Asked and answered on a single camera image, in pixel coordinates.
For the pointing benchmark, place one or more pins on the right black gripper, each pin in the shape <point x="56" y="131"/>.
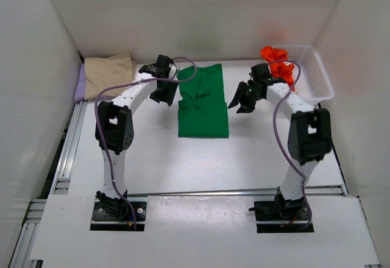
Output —
<point x="247" y="94"/>

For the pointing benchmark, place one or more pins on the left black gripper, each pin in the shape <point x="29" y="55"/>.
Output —
<point x="164" y="94"/>

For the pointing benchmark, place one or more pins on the green t shirt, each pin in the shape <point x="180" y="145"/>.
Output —
<point x="202" y="109"/>

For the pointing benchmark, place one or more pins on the beige t shirt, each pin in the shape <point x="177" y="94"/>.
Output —
<point x="102" y="73"/>

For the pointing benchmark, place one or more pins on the purple t shirt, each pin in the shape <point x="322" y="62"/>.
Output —
<point x="81" y="85"/>

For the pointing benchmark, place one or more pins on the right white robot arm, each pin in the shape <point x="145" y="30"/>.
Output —
<point x="309" y="136"/>

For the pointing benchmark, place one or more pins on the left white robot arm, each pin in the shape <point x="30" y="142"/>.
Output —
<point x="115" y="132"/>

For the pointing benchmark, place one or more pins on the orange t shirt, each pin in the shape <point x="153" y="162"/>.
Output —
<point x="278" y="65"/>

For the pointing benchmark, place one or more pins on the white plastic basket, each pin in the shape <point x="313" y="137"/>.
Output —
<point x="313" y="86"/>

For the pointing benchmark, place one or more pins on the white front board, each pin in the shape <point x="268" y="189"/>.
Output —
<point x="203" y="232"/>

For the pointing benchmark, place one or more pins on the aluminium frame rail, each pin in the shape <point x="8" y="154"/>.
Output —
<point x="160" y="164"/>

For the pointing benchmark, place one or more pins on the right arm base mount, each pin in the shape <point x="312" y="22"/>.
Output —
<point x="282" y="216"/>

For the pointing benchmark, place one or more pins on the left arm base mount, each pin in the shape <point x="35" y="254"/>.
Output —
<point x="110" y="214"/>

